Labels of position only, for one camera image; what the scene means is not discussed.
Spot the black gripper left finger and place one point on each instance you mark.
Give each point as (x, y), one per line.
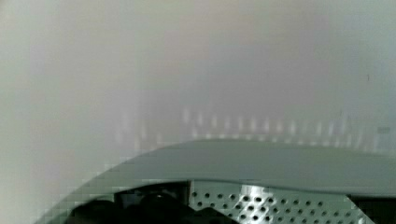
(154, 204)

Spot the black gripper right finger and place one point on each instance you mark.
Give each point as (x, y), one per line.
(380, 210)

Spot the green plastic strainer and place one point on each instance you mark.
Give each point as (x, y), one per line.
(288, 166)

